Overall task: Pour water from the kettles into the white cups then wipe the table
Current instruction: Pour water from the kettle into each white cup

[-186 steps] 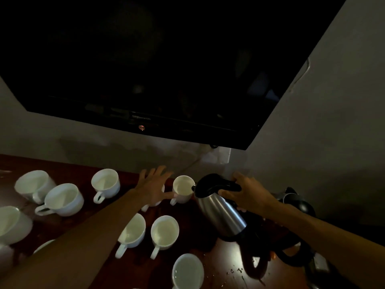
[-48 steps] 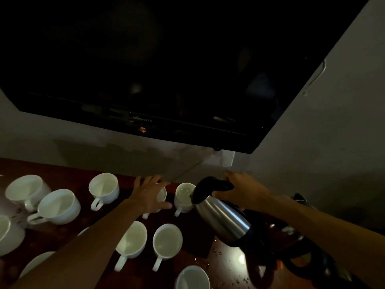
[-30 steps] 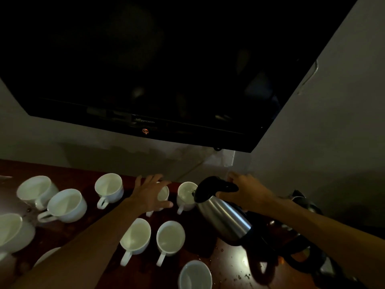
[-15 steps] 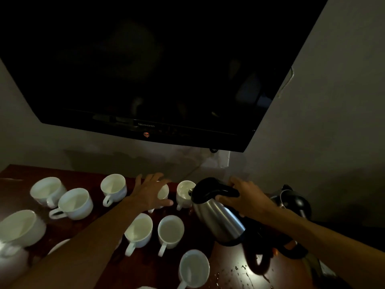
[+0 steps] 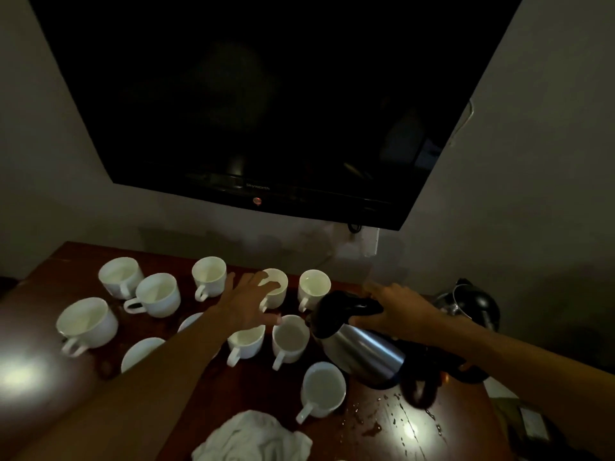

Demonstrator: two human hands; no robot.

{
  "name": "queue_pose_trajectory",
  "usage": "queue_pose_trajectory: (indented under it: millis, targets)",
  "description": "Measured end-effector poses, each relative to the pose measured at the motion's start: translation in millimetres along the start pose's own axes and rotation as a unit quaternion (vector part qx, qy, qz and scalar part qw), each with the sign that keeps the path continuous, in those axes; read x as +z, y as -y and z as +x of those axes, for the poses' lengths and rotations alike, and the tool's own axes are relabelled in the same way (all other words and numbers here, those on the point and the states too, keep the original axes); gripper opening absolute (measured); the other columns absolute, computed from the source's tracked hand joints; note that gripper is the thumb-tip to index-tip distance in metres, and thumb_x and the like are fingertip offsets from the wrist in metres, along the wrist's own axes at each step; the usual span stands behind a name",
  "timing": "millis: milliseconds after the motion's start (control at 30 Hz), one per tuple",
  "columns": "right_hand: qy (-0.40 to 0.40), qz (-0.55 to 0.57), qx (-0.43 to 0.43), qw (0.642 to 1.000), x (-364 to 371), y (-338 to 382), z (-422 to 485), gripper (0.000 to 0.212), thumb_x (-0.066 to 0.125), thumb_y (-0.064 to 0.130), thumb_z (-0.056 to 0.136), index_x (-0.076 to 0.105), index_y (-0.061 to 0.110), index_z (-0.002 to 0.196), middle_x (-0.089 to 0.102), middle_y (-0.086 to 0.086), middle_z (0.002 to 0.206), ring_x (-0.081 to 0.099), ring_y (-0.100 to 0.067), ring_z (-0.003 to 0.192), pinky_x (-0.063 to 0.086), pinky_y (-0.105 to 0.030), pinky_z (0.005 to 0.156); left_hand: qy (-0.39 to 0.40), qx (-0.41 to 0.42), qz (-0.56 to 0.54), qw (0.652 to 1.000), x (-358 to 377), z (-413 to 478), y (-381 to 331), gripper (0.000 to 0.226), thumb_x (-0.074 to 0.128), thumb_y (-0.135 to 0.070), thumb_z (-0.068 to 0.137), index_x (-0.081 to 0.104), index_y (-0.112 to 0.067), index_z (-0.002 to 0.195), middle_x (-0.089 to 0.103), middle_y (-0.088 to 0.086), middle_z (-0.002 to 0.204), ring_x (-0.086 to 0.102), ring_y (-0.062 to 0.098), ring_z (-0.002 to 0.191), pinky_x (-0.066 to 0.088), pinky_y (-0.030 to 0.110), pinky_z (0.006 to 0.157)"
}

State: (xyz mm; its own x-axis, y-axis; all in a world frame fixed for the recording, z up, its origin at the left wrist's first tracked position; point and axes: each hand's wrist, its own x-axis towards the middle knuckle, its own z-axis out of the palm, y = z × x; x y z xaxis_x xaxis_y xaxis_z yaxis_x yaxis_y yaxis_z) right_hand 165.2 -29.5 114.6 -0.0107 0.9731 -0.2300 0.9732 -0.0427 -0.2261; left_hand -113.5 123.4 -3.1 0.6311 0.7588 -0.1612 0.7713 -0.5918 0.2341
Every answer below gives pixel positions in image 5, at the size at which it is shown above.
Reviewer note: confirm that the person's right hand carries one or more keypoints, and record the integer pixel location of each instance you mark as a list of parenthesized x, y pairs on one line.
[(413, 321)]

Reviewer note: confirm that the black and steel kettle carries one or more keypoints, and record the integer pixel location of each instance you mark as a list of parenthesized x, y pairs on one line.
[(475, 304)]

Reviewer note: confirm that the person's left forearm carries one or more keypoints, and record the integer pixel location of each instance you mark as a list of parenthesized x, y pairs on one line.
[(134, 403)]

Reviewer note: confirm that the white crumpled cloth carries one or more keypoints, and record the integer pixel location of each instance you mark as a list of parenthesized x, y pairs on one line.
[(250, 436)]

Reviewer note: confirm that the steel kettle with black lid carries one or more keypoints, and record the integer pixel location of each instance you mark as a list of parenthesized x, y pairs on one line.
[(360, 355)]

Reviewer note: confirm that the white paper sheet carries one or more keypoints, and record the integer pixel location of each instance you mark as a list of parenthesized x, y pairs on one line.
[(497, 388)]

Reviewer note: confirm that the group of white cups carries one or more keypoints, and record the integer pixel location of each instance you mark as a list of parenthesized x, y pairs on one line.
[(86, 324)]

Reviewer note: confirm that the small white card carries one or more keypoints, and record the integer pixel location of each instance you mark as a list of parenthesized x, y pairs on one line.
[(531, 423)]

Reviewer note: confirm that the black wall television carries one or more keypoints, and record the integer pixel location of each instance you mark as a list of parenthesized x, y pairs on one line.
[(264, 91)]

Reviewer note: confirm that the person's left hand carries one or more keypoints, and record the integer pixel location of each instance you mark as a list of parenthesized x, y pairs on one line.
[(245, 307)]

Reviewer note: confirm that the dark red wooden table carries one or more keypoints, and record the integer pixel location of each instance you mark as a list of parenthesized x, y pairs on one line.
[(269, 393)]

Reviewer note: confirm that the person's right forearm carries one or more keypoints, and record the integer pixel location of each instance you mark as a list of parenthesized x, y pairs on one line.
[(538, 379)]

